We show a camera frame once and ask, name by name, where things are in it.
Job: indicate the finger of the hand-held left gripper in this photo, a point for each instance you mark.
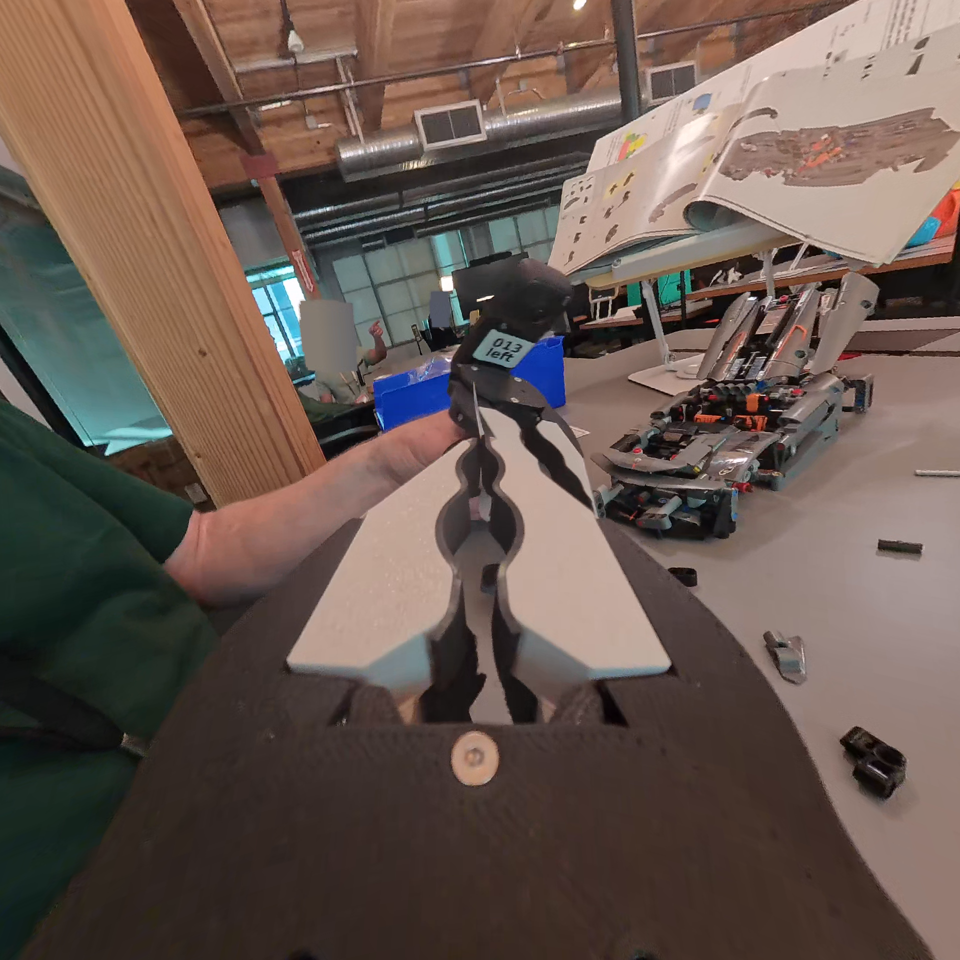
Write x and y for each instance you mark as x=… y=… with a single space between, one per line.
x=579 y=465
x=514 y=431

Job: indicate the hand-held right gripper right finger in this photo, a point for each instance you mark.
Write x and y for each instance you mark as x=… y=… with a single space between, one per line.
x=585 y=600

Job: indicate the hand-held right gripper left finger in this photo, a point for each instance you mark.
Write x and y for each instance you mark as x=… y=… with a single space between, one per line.
x=375 y=592

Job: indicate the person's left forearm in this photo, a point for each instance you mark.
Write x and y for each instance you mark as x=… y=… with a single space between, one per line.
x=270 y=525

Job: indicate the grey lego car model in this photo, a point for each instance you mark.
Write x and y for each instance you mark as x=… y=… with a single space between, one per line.
x=742 y=435

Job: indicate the black lego pin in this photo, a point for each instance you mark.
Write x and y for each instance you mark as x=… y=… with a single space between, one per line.
x=900 y=547

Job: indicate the black lego connector piece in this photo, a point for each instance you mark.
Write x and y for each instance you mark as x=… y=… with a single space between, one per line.
x=874 y=761

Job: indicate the white lego rod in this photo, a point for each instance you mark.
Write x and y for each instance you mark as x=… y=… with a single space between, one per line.
x=937 y=473

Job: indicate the person's left hand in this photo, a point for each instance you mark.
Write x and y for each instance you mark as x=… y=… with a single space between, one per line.
x=420 y=450

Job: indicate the black computer monitor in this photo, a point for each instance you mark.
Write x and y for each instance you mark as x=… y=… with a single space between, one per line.
x=480 y=289

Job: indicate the clear plastic bags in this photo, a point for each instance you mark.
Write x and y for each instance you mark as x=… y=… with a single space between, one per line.
x=427 y=371

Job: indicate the blue plastic bin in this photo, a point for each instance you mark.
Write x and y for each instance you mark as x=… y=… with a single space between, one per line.
x=405 y=401

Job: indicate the white booklet stand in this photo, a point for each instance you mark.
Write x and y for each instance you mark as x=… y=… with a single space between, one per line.
x=675 y=367

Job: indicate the white air vent grille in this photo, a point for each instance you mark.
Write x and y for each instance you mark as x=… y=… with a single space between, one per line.
x=671 y=81
x=450 y=125

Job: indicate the red hanging sign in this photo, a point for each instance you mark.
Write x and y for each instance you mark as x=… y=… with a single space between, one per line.
x=302 y=271

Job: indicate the open instruction booklet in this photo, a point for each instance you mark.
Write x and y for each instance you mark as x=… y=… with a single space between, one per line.
x=787 y=127

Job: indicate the silver ventilation duct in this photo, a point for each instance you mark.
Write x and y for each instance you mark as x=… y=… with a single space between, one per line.
x=525 y=131

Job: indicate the grey lego bracket piece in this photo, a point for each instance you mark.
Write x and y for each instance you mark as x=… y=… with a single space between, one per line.
x=786 y=656

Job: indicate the wooden support post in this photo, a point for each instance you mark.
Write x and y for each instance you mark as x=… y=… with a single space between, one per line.
x=142 y=247

